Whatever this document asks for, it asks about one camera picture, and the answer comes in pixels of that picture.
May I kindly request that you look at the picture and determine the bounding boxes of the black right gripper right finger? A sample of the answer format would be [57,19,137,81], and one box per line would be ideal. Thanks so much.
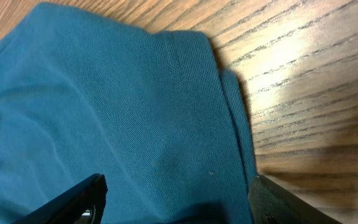
[248,175,340,224]

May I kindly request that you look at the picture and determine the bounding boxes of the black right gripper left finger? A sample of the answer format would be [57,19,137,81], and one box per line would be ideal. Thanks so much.
[14,174,108,224]

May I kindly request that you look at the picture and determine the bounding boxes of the dark blue polo shirt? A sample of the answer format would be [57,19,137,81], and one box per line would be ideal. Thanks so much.
[0,3,256,223]

